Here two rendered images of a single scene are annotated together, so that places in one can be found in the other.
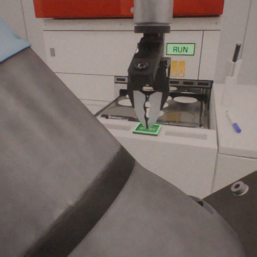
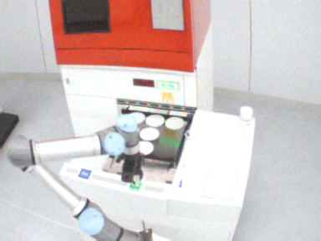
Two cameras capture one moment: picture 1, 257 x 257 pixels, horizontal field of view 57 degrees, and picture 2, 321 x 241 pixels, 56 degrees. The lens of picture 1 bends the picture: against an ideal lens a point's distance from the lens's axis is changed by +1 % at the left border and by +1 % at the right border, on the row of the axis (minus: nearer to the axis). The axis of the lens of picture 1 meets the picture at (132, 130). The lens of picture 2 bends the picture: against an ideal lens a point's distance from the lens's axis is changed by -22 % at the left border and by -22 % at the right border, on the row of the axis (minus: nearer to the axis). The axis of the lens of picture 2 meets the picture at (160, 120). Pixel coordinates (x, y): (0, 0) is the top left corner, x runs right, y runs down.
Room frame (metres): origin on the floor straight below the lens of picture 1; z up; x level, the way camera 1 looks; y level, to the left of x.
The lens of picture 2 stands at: (-0.59, -0.19, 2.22)
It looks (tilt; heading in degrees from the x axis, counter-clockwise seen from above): 40 degrees down; 1
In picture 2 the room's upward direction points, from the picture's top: 4 degrees counter-clockwise
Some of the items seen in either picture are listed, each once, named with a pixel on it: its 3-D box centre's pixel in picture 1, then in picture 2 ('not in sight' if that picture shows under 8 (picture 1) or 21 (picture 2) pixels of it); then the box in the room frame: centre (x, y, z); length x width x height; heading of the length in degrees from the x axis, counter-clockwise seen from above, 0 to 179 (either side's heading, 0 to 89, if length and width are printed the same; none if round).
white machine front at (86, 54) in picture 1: (123, 66); (123, 91); (1.13, 0.04, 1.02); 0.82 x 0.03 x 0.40; 74
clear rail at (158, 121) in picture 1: (145, 120); (139, 158); (0.73, -0.04, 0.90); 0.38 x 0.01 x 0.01; 74
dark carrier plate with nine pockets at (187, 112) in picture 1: (155, 105); (149, 134); (0.90, -0.09, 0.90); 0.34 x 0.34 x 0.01; 74
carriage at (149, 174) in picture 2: not in sight; (138, 175); (0.65, -0.04, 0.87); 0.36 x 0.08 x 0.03; 74
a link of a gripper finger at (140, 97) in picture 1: (143, 106); not in sight; (0.51, -0.02, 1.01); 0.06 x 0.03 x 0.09; 164
